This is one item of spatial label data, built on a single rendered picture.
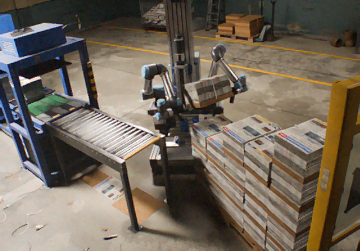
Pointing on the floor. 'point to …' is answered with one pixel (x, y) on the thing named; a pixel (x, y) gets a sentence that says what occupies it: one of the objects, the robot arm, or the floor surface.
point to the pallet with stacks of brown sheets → (241, 27)
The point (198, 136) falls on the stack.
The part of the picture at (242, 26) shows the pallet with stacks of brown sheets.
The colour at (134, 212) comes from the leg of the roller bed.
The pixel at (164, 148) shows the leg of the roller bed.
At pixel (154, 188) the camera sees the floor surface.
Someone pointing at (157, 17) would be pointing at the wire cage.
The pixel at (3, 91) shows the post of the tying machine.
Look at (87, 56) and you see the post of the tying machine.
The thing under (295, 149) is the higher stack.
